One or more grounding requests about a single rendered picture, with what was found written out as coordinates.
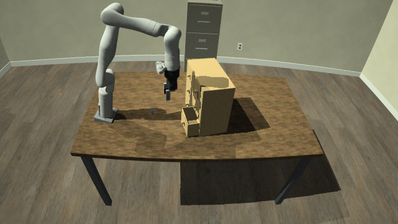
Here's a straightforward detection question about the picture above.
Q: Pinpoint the tan wooden chest of drawers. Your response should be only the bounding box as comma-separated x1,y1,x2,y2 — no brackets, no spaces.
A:
187,58,236,137

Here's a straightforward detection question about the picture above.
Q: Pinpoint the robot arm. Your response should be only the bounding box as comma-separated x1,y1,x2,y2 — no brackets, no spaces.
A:
95,3,181,118

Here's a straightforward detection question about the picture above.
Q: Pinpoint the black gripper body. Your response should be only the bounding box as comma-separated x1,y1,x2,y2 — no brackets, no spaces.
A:
156,59,180,90

